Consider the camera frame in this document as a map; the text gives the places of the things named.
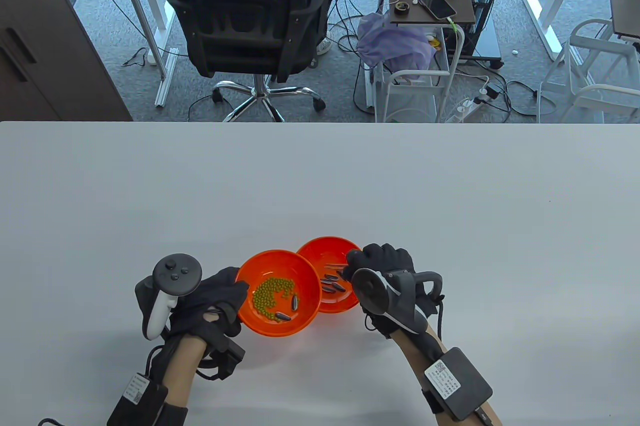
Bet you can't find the white cart with brown top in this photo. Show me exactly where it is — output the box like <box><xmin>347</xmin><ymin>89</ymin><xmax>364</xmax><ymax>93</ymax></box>
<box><xmin>372</xmin><ymin>0</ymin><xmax>477</xmax><ymax>123</ymax></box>

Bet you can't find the white stool frame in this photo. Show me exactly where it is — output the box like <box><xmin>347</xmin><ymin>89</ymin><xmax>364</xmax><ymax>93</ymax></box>
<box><xmin>536</xmin><ymin>19</ymin><xmax>640</xmax><ymax>123</ymax></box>

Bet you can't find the grey hand controller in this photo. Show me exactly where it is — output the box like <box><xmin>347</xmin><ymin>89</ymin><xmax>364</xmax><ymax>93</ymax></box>
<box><xmin>351</xmin><ymin>268</ymin><xmax>445</xmax><ymax>335</ymax></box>
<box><xmin>142</xmin><ymin>253</ymin><xmax>203</xmax><ymax>342</ymax></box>

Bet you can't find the orange plastic bowl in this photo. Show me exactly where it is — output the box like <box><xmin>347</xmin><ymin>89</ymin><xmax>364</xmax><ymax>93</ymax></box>
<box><xmin>235</xmin><ymin>249</ymin><xmax>322</xmax><ymax>337</ymax></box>
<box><xmin>296</xmin><ymin>236</ymin><xmax>363</xmax><ymax>314</ymax></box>

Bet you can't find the black wrist sensor box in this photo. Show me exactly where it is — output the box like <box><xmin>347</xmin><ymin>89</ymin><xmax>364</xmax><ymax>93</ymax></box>
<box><xmin>423</xmin><ymin>347</ymin><xmax>494</xmax><ymax>422</ymax></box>
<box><xmin>106</xmin><ymin>372</ymin><xmax>170</xmax><ymax>426</ymax></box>

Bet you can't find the black smartphone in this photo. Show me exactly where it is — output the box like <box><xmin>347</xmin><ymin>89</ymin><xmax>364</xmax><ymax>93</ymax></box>
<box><xmin>419</xmin><ymin>0</ymin><xmax>457</xmax><ymax>20</ymax></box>

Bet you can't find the purple cloth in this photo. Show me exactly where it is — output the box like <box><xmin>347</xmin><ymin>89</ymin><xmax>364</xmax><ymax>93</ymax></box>
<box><xmin>356</xmin><ymin>12</ymin><xmax>437</xmax><ymax>81</ymax></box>

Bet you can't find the black right wrist sensor box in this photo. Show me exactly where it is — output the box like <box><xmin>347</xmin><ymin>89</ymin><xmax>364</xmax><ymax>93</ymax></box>
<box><xmin>423</xmin><ymin>347</ymin><xmax>494</xmax><ymax>422</ymax></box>

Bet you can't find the aluminium profile bar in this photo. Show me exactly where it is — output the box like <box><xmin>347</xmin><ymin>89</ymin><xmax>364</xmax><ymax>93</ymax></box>
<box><xmin>154</xmin><ymin>46</ymin><xmax>180</xmax><ymax>108</ymax></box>

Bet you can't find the heap of green mung beans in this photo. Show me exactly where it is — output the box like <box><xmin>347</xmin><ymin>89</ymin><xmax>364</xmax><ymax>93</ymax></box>
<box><xmin>251</xmin><ymin>277</ymin><xmax>295</xmax><ymax>321</ymax></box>

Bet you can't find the white desk leg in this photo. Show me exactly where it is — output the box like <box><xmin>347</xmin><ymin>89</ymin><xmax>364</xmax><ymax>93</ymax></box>
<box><xmin>522</xmin><ymin>0</ymin><xmax>593</xmax><ymax>62</ymax></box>
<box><xmin>110</xmin><ymin>0</ymin><xmax>180</xmax><ymax>81</ymax></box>

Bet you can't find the person's left hand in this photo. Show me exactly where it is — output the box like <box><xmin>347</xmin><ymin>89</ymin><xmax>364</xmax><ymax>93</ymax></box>
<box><xmin>135</xmin><ymin>266</ymin><xmax>250</xmax><ymax>340</ymax></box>

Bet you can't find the person's right hand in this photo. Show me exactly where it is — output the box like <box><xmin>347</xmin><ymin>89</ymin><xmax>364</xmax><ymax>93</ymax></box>
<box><xmin>341</xmin><ymin>243</ymin><xmax>446</xmax><ymax>342</ymax></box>

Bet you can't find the dark grey cabinet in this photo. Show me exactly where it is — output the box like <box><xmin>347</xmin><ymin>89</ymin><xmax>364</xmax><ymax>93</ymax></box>
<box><xmin>0</xmin><ymin>0</ymin><xmax>133</xmax><ymax>122</ymax></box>

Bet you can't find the person's left forearm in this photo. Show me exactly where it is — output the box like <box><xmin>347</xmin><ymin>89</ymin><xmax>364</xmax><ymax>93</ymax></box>
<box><xmin>157</xmin><ymin>336</ymin><xmax>208</xmax><ymax>426</ymax></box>

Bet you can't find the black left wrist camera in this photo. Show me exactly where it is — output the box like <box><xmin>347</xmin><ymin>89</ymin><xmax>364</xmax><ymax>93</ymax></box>
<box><xmin>204</xmin><ymin>339</ymin><xmax>247</xmax><ymax>381</ymax></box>

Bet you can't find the black left wrist sensor box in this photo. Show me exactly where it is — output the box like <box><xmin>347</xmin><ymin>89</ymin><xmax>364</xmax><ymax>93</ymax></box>
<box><xmin>106</xmin><ymin>372</ymin><xmax>170</xmax><ymax>426</ymax></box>

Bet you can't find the pile of striped sunflower seeds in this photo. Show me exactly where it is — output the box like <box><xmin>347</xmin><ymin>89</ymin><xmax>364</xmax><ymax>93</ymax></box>
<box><xmin>274</xmin><ymin>270</ymin><xmax>354</xmax><ymax>322</ymax></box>

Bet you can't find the white power strip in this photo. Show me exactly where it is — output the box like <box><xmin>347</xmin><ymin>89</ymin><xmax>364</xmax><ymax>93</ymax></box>
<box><xmin>444</xmin><ymin>89</ymin><xmax>493</xmax><ymax>123</ymax></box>

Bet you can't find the black mesh office chair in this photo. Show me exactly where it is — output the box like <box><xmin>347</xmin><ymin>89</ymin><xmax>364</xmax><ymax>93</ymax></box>
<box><xmin>159</xmin><ymin>0</ymin><xmax>336</xmax><ymax>123</ymax></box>

